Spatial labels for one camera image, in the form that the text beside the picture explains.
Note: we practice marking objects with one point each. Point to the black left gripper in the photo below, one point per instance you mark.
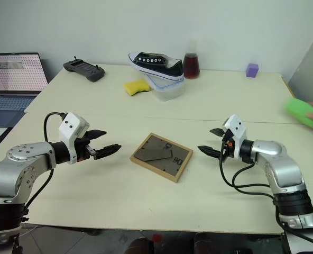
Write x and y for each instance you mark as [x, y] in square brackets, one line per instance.
[83, 149]

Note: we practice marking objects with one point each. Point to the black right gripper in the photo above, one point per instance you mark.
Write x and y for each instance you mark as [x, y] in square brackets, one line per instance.
[228, 148]

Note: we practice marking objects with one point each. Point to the green block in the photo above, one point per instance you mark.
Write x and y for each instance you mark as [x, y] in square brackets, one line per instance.
[298, 109]

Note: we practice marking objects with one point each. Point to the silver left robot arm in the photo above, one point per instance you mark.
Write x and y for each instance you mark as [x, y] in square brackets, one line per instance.
[16, 172]

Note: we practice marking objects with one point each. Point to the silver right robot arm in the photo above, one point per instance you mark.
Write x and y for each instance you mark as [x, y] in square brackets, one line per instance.
[280, 169]

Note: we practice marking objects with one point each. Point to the open laptop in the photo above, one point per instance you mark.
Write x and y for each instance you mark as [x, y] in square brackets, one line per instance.
[13, 76]

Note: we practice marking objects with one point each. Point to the yellow sponge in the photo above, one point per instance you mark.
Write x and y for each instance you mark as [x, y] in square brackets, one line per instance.
[136, 87]

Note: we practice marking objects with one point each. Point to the clear plastic container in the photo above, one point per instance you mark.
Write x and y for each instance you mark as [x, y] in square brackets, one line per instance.
[168, 90]

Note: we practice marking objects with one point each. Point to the dark grey handheld controller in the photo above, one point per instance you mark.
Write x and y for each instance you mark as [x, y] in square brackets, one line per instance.
[85, 69]

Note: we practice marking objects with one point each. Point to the glass flask with dark liquid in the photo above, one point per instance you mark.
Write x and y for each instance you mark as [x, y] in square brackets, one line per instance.
[191, 67]

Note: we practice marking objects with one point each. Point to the purple cube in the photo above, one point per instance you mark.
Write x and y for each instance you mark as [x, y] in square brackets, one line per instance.
[252, 71]

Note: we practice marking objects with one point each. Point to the black and white sneaker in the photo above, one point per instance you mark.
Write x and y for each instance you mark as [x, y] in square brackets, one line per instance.
[159, 66]

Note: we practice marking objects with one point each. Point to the dark rounded shape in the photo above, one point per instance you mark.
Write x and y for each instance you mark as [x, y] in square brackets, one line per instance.
[139, 246]

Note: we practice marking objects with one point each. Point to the small red object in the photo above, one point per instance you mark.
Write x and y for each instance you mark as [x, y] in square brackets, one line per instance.
[157, 238]

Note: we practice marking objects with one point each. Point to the grey board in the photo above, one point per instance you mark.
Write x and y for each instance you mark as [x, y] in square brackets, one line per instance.
[311, 79]

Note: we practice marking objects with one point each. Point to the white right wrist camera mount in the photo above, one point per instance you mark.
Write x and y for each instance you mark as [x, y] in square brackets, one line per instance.
[238, 132]

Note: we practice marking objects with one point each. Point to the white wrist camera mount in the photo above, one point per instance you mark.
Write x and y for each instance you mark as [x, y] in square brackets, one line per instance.
[238, 132]
[71, 127]

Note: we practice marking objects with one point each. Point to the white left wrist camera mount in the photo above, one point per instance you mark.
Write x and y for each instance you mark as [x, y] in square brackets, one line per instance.
[71, 127]

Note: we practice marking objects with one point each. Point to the wooden picture frame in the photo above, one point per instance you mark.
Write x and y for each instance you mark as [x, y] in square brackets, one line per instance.
[160, 157]

